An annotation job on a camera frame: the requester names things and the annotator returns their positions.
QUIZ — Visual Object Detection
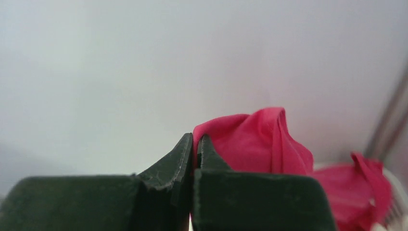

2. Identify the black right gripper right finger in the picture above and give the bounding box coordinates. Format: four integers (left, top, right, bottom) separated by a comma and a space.
192, 135, 337, 231

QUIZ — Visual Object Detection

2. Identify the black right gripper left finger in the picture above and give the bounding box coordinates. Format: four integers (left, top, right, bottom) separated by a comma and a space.
0, 133, 193, 231

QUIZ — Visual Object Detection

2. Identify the magenta t shirt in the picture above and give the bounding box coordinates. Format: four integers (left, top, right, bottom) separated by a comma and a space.
193, 107, 393, 231

